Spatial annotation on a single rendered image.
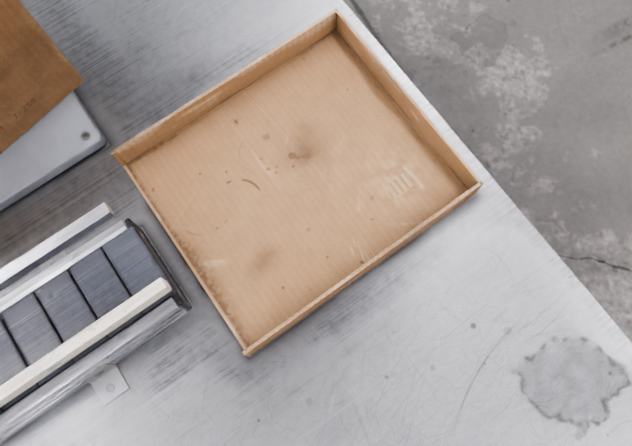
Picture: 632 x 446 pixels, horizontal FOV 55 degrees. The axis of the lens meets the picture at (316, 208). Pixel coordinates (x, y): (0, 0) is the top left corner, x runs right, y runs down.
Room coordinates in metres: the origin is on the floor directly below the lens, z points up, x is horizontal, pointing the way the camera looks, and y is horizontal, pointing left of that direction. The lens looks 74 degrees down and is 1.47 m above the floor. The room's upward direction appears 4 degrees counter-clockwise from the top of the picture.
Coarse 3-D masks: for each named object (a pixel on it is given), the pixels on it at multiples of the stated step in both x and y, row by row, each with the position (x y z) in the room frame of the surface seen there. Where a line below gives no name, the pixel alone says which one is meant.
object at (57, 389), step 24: (96, 240) 0.15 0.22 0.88; (144, 240) 0.15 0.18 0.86; (72, 264) 0.13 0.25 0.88; (24, 288) 0.11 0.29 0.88; (0, 312) 0.09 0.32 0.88; (168, 312) 0.08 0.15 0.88; (120, 336) 0.06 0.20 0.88; (144, 336) 0.06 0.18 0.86; (96, 360) 0.04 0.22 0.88; (48, 384) 0.02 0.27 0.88; (72, 384) 0.02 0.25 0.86; (24, 408) 0.00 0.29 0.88; (48, 408) -0.01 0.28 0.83; (0, 432) -0.02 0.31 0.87
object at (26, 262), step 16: (96, 208) 0.16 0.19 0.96; (80, 224) 0.15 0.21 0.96; (96, 224) 0.15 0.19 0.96; (48, 240) 0.14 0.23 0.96; (64, 240) 0.13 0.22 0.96; (32, 256) 0.12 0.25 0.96; (48, 256) 0.12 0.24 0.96; (0, 272) 0.11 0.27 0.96; (16, 272) 0.11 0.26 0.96; (0, 288) 0.10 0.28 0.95
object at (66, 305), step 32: (96, 256) 0.14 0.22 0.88; (128, 256) 0.13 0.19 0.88; (64, 288) 0.11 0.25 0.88; (96, 288) 0.10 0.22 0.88; (128, 288) 0.10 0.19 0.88; (0, 320) 0.08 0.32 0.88; (32, 320) 0.08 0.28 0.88; (64, 320) 0.08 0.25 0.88; (96, 320) 0.07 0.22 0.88; (128, 320) 0.07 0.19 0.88; (0, 352) 0.05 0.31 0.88; (32, 352) 0.05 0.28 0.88; (0, 384) 0.02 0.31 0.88
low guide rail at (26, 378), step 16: (144, 288) 0.10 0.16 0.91; (160, 288) 0.09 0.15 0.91; (128, 304) 0.08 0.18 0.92; (144, 304) 0.08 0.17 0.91; (112, 320) 0.07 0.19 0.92; (80, 336) 0.06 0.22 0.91; (96, 336) 0.05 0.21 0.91; (64, 352) 0.04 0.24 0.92; (80, 352) 0.04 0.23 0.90; (32, 368) 0.03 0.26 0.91; (48, 368) 0.03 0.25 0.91; (16, 384) 0.02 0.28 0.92; (32, 384) 0.02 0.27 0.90; (0, 400) 0.00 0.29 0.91
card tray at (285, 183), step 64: (256, 64) 0.35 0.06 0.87; (320, 64) 0.36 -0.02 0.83; (192, 128) 0.29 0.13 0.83; (256, 128) 0.28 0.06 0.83; (320, 128) 0.28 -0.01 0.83; (384, 128) 0.27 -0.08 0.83; (192, 192) 0.21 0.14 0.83; (256, 192) 0.21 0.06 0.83; (320, 192) 0.20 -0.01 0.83; (384, 192) 0.20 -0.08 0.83; (448, 192) 0.19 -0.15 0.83; (192, 256) 0.14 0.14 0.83; (256, 256) 0.14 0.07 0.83; (320, 256) 0.13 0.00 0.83; (384, 256) 0.12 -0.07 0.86; (256, 320) 0.07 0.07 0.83
